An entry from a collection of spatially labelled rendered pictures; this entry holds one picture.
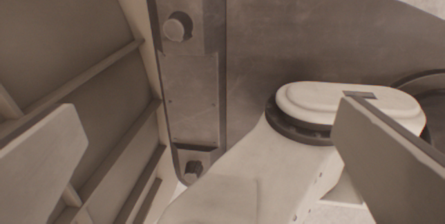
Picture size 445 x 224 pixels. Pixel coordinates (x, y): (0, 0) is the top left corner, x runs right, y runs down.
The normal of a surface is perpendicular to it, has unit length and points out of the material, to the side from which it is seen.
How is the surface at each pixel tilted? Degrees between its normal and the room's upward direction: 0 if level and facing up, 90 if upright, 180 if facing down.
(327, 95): 90
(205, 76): 0
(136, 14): 0
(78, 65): 90
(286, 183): 90
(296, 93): 90
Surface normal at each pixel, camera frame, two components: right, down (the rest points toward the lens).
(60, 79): 0.96, -0.11
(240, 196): 0.06, -0.99
